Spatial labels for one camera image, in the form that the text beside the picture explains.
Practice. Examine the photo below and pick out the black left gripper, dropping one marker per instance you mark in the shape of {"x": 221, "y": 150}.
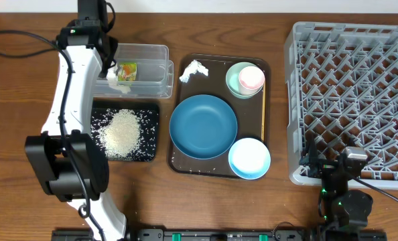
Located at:
{"x": 112, "y": 45}

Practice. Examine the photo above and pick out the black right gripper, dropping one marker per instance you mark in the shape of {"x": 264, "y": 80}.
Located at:
{"x": 311, "y": 156}

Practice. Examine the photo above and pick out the white tissue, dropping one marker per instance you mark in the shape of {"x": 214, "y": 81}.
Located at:
{"x": 193, "y": 68}
{"x": 117, "y": 81}

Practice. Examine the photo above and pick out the green orange snack wrapper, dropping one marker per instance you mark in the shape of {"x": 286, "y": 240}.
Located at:
{"x": 127, "y": 71}

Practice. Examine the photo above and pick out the light blue white bowl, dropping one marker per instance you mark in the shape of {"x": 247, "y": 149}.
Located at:
{"x": 249, "y": 158}

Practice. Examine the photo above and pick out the white rice pile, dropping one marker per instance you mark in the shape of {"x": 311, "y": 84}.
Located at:
{"x": 122, "y": 134}

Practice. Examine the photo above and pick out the dark blue plate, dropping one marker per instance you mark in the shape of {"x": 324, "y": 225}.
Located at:
{"x": 203, "y": 126}

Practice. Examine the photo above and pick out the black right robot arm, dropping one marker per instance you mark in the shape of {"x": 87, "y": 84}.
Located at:
{"x": 347, "y": 208}

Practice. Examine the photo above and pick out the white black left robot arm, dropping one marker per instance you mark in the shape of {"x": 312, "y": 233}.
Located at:
{"x": 67, "y": 162}

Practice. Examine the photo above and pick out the grey dishwasher rack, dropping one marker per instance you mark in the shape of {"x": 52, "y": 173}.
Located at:
{"x": 342, "y": 81}

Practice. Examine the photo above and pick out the clear plastic bin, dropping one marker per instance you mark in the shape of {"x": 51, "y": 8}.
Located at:
{"x": 155, "y": 72}

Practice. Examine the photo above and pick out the wooden chopstick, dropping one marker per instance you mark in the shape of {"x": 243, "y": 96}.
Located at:
{"x": 263, "y": 113}

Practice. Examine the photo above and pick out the black plastic tray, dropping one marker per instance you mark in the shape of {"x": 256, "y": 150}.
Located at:
{"x": 145, "y": 110}

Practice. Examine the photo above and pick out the pink cup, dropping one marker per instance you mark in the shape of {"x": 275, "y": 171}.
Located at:
{"x": 251, "y": 79}

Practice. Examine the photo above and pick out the mint green bowl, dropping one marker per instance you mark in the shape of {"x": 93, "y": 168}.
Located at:
{"x": 232, "y": 79}

